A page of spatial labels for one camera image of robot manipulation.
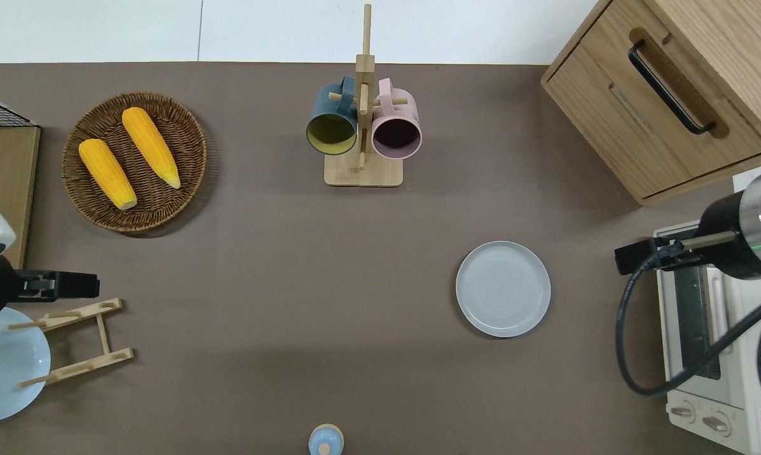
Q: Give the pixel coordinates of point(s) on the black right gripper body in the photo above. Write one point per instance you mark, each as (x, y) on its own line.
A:
(636, 256)

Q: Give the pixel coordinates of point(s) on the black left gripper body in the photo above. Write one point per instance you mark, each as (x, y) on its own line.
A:
(71, 284)

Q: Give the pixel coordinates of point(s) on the brown wicker basket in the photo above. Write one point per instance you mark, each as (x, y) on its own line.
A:
(188, 145)

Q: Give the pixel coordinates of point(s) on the wooden drawer cabinet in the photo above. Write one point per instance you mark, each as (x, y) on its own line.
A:
(614, 120)

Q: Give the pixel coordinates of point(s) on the long pointed yellow corn cob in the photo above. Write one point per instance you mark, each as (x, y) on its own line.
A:
(151, 146)

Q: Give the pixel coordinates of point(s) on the gray round plate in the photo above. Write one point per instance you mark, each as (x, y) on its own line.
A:
(504, 289)

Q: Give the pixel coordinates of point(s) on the teal mug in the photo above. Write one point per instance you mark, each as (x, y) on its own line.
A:
(322, 104)

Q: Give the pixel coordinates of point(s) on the wooden mug tree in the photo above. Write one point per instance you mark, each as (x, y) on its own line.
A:
(363, 174)

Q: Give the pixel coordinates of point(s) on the short yellow corn cob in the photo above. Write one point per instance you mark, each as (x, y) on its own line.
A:
(107, 174)

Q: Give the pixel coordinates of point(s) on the pink mug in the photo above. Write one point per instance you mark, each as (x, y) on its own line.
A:
(406, 110)

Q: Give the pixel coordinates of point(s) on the blue wooden call bell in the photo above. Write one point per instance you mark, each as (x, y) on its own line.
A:
(325, 441)

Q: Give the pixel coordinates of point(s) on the light blue plate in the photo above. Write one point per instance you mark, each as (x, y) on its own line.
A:
(7, 373)

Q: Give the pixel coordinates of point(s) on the white toaster oven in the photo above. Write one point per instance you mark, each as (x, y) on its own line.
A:
(734, 404)

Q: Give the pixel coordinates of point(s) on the wooden plate rack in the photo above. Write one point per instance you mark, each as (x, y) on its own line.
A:
(104, 335)

